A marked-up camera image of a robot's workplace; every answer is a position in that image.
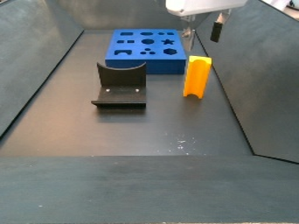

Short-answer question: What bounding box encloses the yellow arch block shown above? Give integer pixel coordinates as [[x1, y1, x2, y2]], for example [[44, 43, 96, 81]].
[[183, 55, 212, 99]]

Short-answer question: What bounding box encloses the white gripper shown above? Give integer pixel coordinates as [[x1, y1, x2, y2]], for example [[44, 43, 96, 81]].
[[165, 0, 248, 51]]

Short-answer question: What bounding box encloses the blue shape sorter board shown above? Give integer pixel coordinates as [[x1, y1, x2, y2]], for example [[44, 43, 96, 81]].
[[105, 29, 187, 74]]

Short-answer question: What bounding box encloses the black curved fixture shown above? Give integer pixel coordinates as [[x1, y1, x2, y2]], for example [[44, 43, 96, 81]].
[[91, 64, 147, 108]]

